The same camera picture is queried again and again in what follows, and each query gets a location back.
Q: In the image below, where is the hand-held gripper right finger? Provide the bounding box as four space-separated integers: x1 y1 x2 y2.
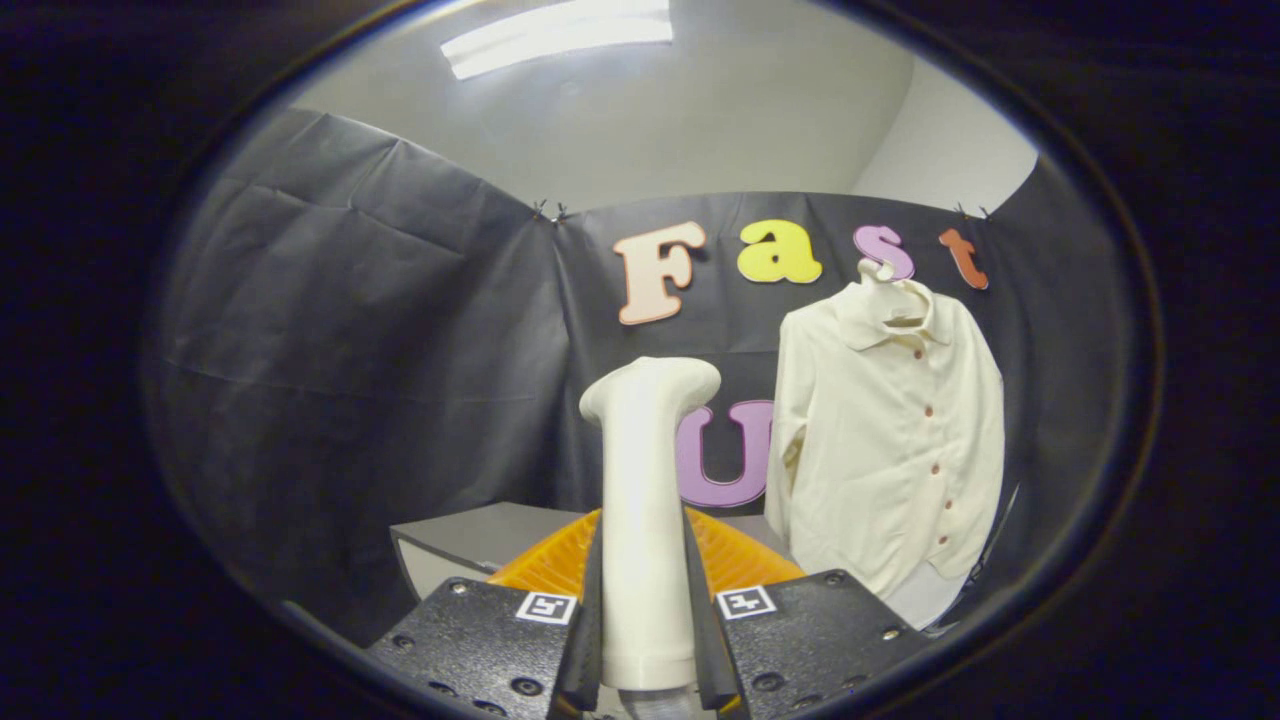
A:
685 508 931 720

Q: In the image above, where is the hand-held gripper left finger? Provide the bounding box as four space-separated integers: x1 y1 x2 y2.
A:
365 508 606 720

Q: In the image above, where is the white garment steamer head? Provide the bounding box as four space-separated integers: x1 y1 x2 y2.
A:
578 356 723 693

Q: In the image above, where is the white garment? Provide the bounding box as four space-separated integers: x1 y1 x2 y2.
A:
885 560 986 631

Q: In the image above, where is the cream button shirt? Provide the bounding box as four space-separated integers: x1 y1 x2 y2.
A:
765 280 1006 601

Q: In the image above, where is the white clothes hanger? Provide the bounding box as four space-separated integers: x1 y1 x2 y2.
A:
858 258 931 326

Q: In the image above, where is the grey cabinet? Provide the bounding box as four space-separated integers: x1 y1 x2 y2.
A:
390 502 793 606

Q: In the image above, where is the black backdrop cloth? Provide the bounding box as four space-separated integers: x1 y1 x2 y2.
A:
150 108 1141 641

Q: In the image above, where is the ceiling light panel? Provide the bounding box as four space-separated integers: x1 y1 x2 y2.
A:
440 0 676 81

